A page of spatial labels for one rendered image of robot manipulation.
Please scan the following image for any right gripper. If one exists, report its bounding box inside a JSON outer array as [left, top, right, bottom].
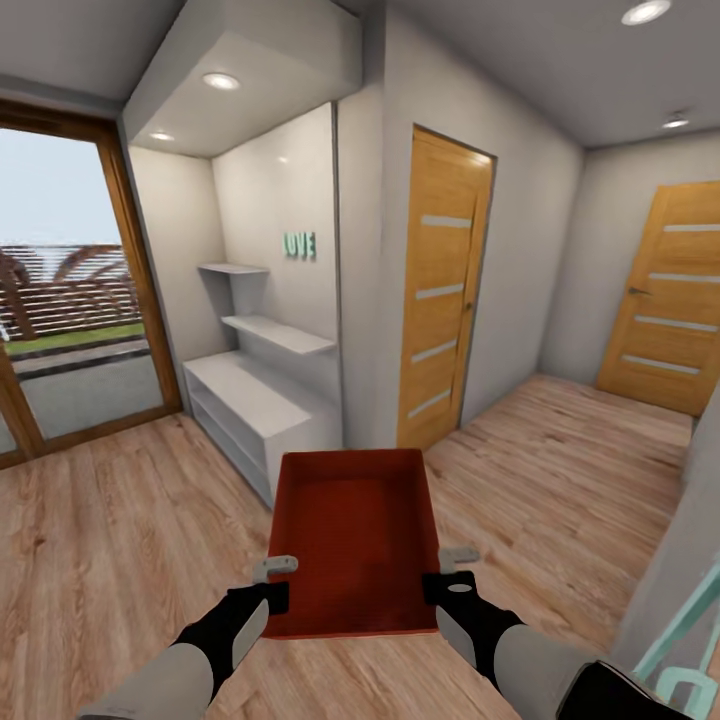
[[421, 570, 478, 605]]

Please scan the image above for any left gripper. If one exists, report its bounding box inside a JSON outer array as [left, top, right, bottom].
[[259, 581, 289, 615]]

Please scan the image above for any storage box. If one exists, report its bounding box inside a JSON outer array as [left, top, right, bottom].
[[261, 448, 440, 640]]

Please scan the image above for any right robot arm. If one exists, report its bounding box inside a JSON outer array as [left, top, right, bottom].
[[421, 546, 693, 720]]

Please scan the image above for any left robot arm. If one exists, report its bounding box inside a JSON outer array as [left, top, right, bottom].
[[67, 555, 298, 720]]

